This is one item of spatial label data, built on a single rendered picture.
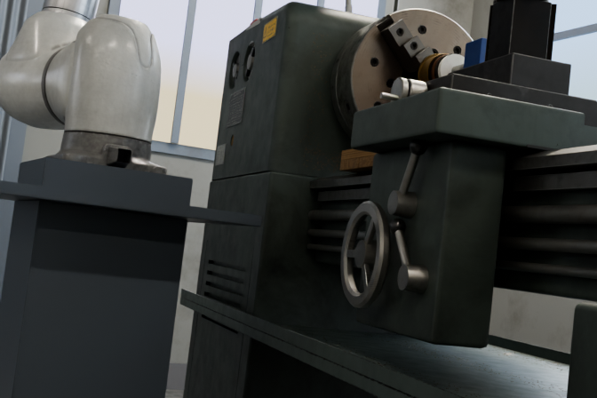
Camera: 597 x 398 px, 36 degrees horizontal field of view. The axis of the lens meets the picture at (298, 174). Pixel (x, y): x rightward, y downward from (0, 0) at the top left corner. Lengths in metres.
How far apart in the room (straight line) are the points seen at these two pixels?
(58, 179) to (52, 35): 0.36
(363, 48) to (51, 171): 0.73
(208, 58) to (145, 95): 2.85
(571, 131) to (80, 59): 0.84
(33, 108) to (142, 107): 0.24
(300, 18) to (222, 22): 2.47
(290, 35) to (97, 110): 0.60
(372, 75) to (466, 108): 0.75
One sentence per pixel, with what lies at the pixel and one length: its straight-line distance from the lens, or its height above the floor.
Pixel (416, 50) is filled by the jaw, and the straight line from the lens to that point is 1.92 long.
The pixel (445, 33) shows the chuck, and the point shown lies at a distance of 2.02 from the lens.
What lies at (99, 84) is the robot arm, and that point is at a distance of 1.62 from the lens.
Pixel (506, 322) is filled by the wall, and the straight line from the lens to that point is 4.65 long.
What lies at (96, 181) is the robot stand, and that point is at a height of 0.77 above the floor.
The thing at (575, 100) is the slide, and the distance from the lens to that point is 1.42.
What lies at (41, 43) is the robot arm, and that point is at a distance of 1.79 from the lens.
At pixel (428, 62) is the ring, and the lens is 1.87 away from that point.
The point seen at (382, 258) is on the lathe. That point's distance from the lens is 1.29.
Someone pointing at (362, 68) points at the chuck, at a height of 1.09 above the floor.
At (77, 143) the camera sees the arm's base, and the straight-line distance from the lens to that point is 1.62.
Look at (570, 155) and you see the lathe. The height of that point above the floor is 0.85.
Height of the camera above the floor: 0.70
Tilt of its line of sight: 5 degrees up
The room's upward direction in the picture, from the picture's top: 7 degrees clockwise
